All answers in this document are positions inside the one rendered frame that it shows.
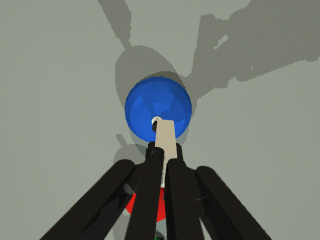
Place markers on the red bell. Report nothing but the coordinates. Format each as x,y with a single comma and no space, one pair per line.
161,206

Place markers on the blue bell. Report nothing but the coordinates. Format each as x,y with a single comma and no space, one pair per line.
157,98

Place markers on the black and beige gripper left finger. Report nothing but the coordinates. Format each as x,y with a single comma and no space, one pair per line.
95,213

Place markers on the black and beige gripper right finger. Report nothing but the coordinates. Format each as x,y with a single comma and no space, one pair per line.
221,212

